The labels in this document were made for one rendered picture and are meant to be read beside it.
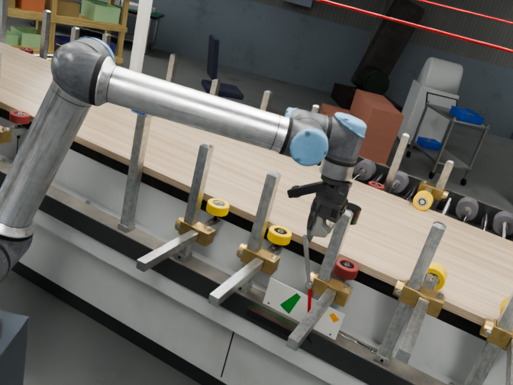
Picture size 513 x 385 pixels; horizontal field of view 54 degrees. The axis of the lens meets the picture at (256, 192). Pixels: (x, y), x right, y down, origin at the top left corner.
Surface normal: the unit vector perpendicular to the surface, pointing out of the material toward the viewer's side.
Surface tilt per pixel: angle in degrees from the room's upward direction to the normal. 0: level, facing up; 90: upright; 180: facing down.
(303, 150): 90
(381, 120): 90
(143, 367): 0
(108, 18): 90
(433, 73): 80
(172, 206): 90
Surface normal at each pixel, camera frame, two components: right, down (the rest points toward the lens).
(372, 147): 0.01, 0.39
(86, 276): -0.44, 0.24
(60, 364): 0.24, -0.90
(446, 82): -0.05, 0.19
